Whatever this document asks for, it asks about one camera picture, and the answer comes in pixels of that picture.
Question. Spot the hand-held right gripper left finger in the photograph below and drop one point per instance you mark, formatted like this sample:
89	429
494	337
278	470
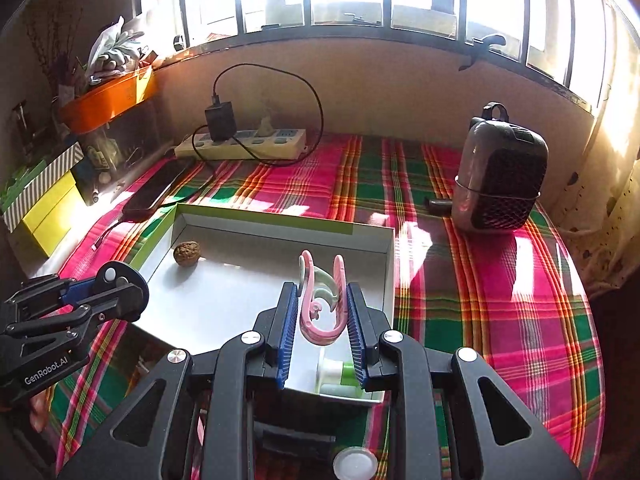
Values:
287	340

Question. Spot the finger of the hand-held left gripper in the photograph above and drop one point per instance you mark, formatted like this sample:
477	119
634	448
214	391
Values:
60	321
75	291

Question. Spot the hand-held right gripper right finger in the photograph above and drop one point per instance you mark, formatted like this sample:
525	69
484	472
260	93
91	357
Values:
357	340

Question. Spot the pink plastic hook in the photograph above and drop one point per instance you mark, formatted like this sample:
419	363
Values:
320	320

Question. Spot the white cardboard box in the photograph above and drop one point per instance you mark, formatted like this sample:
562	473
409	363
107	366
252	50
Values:
220	290

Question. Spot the person's left hand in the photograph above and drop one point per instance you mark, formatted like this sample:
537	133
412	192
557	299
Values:
39	403

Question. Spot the yellow box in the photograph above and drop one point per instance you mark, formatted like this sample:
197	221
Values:
47	220

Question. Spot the striped gift box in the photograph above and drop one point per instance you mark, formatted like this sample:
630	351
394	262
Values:
45	180

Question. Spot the brown walnut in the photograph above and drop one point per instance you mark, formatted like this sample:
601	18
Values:
187	252

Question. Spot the plaid tablecloth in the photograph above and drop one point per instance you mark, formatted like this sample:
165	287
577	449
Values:
475	310

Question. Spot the small white round jar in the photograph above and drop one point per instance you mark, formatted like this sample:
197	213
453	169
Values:
355	465

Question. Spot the black smartphone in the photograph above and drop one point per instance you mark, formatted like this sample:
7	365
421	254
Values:
157	190

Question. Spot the small black cylinder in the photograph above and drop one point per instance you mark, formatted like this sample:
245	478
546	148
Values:
439	204

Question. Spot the orange plastic tray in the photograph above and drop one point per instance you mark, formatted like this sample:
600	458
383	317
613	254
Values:
105	100

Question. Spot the cream power strip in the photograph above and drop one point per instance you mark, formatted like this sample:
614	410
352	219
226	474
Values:
280	137

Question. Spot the small grey fan heater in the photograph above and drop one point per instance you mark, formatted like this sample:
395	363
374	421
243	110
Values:
505	175

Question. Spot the black charger adapter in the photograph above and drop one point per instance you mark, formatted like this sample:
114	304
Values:
220	120

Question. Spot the dried twig bunch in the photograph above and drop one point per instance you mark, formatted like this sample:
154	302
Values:
45	55

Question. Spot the white plastic bag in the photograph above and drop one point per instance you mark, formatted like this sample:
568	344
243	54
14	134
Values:
112	42

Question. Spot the spotted cream curtain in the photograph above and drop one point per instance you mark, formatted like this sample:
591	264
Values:
600	220

